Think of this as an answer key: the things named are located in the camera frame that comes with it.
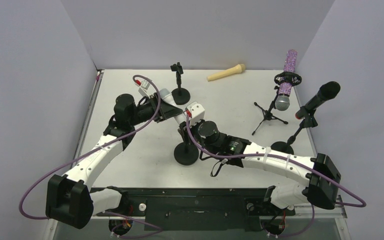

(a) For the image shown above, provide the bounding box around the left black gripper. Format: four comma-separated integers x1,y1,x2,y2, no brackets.
128,92,182,126

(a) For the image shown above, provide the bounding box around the black round-base stand white mic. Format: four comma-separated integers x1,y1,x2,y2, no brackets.
173,124,199,166

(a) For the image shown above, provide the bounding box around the white microphone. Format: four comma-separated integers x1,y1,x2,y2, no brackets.
158,88,186,127

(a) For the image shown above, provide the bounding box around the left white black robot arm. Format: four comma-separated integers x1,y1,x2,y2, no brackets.
45,89,183,229

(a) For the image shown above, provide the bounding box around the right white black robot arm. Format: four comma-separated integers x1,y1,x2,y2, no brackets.
178,120,341,214

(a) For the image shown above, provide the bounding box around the cream beige microphone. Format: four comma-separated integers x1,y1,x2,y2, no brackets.
206,64,246,82

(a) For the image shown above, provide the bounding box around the purple glitter microphone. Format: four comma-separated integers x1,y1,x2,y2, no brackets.
274,49,298,111

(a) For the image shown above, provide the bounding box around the black round-base stand right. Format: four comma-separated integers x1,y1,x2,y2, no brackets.
270,106,318,154

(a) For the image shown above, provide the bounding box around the black microphone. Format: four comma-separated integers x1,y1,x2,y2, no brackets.
295,81,341,120

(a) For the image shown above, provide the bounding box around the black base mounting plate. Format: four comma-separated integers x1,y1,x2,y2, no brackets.
80,187,296,232

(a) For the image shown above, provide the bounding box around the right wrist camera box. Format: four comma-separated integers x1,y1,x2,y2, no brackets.
185,101,205,127

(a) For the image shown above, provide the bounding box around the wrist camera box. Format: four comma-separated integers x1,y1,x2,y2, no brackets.
135,80,151,98
185,101,205,127

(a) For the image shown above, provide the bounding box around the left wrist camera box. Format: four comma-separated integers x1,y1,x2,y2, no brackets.
135,80,151,98

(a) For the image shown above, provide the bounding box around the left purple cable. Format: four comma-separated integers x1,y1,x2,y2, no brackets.
18,75,162,221

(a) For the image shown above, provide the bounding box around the purple cable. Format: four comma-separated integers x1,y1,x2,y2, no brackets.
185,112,367,208
18,75,162,221

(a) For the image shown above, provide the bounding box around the black tripod shock-mount stand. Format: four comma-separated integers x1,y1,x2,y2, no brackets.
251,73,302,136

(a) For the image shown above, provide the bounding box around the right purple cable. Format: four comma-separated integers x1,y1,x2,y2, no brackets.
185,112,367,208

